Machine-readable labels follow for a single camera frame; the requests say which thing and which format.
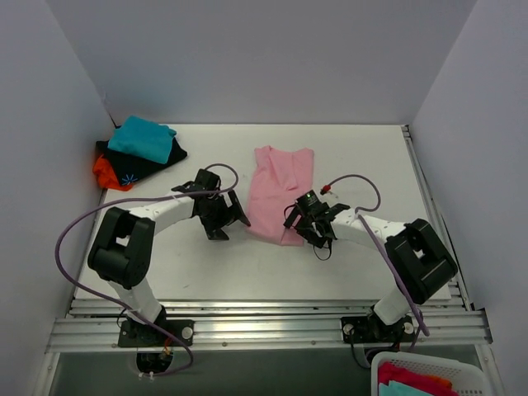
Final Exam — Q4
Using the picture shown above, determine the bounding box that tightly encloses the teal folded t-shirt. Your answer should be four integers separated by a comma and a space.
108, 115, 177, 164

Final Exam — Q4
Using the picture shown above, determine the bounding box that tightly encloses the black thin cable right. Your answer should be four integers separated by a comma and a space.
284, 204, 335, 262

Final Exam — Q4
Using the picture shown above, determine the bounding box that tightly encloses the teal shirt in basket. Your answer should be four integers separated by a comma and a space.
378, 381, 429, 396

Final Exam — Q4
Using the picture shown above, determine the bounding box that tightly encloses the orange folded t-shirt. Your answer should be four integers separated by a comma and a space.
92, 154, 133, 191

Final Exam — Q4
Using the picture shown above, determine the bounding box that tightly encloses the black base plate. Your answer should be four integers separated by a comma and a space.
340, 313, 416, 344
117, 318, 195, 348

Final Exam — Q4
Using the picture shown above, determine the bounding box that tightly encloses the black folded t-shirt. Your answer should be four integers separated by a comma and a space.
96, 139, 187, 186

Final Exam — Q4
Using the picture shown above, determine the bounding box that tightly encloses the orange shirt in basket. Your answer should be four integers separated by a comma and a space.
427, 375, 452, 389

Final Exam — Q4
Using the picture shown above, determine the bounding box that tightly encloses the aluminium rail frame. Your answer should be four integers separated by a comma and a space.
45, 125, 494, 355

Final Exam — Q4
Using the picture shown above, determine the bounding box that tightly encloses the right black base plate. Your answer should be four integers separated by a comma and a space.
340, 313, 416, 344

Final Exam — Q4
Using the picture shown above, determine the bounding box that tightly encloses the red shirt in basket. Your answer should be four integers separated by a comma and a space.
377, 362, 436, 395

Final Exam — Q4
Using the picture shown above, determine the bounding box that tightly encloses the pink t-shirt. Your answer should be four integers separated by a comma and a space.
246, 146, 314, 247

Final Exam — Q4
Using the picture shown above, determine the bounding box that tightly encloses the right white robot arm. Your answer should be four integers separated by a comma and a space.
284, 191, 458, 341

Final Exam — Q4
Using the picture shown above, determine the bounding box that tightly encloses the white laundry basket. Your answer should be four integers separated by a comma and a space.
370, 352, 493, 395

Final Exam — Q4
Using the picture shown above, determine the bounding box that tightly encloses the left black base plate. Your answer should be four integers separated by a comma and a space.
117, 318, 195, 348

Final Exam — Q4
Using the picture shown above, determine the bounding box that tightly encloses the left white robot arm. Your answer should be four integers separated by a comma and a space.
87, 168, 251, 346

